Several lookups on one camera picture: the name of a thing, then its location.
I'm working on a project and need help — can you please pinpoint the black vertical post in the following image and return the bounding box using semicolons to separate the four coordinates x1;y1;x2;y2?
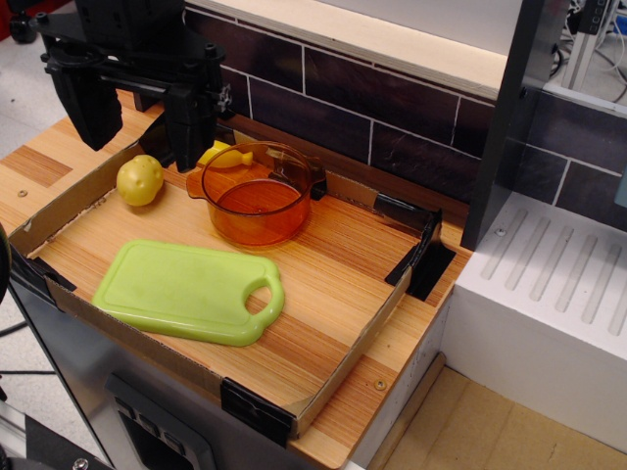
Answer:
461;0;568;251

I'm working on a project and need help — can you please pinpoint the black caster wheel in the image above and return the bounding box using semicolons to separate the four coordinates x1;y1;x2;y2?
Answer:
9;10;37;44

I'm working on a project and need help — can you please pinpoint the yellow toy banana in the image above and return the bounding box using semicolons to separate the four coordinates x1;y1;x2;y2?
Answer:
198;140;254;168

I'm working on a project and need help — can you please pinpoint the green plastic cutting board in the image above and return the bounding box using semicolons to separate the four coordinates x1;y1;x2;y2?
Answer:
92;240;285;347

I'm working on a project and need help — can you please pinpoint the orange transparent pot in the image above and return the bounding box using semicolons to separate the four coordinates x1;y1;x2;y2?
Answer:
186;141;326;246

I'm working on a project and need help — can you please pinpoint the silver oven front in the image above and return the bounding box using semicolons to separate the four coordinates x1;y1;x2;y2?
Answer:
10;281;310;469

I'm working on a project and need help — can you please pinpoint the white sink drainboard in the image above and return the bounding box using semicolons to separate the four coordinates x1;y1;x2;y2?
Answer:
442;194;626;450

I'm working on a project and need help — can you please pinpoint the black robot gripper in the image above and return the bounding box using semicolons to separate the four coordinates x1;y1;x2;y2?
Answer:
30;1;225;172

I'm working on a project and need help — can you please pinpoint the yellow toy potato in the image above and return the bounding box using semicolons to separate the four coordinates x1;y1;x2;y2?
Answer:
117;155;164;207

